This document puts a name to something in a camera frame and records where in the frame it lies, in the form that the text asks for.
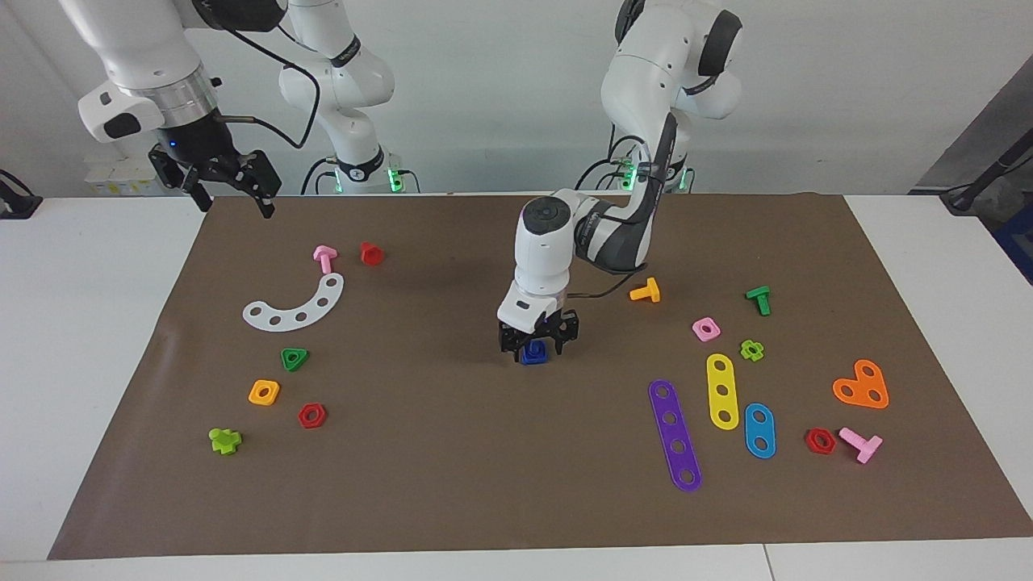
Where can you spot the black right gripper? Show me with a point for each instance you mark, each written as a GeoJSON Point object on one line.
{"type": "Point", "coordinates": [198, 145]}

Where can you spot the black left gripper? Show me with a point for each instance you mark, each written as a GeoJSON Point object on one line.
{"type": "Point", "coordinates": [545, 329]}

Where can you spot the blue square plastic nut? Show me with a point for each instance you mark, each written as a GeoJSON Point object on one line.
{"type": "Point", "coordinates": [533, 349]}

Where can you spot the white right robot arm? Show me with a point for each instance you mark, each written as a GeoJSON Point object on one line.
{"type": "Point", "coordinates": [137, 48]}

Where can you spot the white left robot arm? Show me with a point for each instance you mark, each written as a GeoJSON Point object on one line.
{"type": "Point", "coordinates": [549, 258]}

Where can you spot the white box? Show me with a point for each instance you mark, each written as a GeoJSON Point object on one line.
{"type": "Point", "coordinates": [121, 177]}

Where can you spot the orange plastic bolt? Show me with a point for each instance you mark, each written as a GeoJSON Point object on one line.
{"type": "Point", "coordinates": [650, 289]}

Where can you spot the pink plastic bolt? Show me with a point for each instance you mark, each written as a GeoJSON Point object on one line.
{"type": "Point", "coordinates": [324, 262]}
{"type": "Point", "coordinates": [867, 446]}

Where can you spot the brown table mat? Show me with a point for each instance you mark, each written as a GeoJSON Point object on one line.
{"type": "Point", "coordinates": [484, 468]}

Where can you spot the white curved five-hole plate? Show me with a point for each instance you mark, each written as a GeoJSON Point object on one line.
{"type": "Point", "coordinates": [288, 320]}

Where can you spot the pink square plastic nut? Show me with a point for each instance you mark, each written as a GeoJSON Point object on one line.
{"type": "Point", "coordinates": [696, 325]}

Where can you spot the purple four-hole plastic plate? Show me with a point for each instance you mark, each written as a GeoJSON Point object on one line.
{"type": "Point", "coordinates": [675, 433]}

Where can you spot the red plastic bolt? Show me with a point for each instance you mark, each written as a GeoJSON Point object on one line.
{"type": "Point", "coordinates": [371, 255]}

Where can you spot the green triangular plastic nut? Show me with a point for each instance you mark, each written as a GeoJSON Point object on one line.
{"type": "Point", "coordinates": [286, 353]}

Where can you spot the yellow three-hole plastic plate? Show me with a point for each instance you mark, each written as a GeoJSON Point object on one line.
{"type": "Point", "coordinates": [721, 379]}

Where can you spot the black clamp device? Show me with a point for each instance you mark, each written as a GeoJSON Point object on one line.
{"type": "Point", "coordinates": [20, 206]}

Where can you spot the light green cross nut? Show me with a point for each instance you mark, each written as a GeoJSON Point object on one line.
{"type": "Point", "coordinates": [746, 350]}

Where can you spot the orange square plastic nut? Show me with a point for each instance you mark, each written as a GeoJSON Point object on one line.
{"type": "Point", "coordinates": [254, 394]}

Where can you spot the dark green plastic bolt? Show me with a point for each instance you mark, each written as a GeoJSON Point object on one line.
{"type": "Point", "coordinates": [761, 303]}

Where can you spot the blue two-hole plastic plate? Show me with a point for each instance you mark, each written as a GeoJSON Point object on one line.
{"type": "Point", "coordinates": [759, 430]}

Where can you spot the red hexagonal plastic nut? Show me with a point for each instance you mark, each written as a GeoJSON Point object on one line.
{"type": "Point", "coordinates": [303, 416]}
{"type": "Point", "coordinates": [810, 441]}

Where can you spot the light green cross-head bolt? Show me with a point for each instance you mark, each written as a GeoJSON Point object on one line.
{"type": "Point", "coordinates": [222, 442]}

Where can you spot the orange heart-shaped plastic plate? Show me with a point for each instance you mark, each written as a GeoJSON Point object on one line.
{"type": "Point", "coordinates": [861, 386]}

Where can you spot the black stand pole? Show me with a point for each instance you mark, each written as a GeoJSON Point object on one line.
{"type": "Point", "coordinates": [960, 200]}

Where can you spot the blue box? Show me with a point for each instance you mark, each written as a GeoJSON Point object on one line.
{"type": "Point", "coordinates": [1021, 242]}

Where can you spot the dark grey panel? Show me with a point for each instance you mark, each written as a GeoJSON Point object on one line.
{"type": "Point", "coordinates": [997, 139]}

